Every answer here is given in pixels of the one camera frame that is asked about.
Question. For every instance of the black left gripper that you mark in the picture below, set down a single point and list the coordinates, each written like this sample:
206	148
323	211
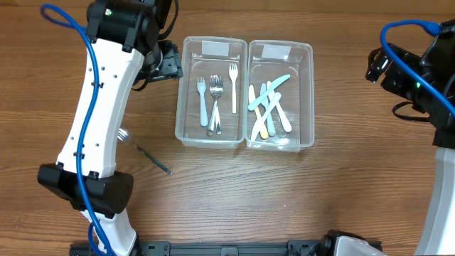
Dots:
170	65

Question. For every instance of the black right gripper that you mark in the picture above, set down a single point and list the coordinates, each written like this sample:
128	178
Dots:
382	65

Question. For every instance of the pale blue plastic fork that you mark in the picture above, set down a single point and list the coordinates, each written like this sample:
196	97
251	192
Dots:
201	87

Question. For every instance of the steel fork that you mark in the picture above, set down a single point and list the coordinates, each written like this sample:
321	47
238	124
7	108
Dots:
124	136
217	117
212	121

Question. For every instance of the white plastic fork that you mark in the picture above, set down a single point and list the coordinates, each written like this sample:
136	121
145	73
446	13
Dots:
233	73

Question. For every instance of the teal plastic knife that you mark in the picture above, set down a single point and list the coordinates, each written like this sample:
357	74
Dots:
273	85

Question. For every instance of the light blue plastic knife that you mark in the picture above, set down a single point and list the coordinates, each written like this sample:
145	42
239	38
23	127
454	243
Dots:
260	122

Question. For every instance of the white plastic knife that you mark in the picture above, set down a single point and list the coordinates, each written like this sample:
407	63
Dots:
283	118

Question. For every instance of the yellow plastic knife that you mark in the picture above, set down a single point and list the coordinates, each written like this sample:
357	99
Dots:
263	130

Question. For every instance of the pale grey-blue plastic knife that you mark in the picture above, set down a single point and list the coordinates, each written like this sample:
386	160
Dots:
265	103

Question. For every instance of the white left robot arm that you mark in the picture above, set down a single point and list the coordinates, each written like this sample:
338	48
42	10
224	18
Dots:
127	48

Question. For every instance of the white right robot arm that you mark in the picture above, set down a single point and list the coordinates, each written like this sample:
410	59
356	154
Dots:
426	82

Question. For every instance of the clear left plastic container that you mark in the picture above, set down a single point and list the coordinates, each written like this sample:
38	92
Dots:
206	56

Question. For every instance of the clear plastic container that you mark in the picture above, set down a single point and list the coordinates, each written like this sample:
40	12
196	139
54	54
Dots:
267	61
206	56

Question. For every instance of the clear right plastic container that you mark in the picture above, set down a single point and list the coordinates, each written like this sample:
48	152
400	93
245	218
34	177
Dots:
267	61

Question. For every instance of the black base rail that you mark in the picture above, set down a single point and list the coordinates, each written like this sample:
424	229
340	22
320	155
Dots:
334	242

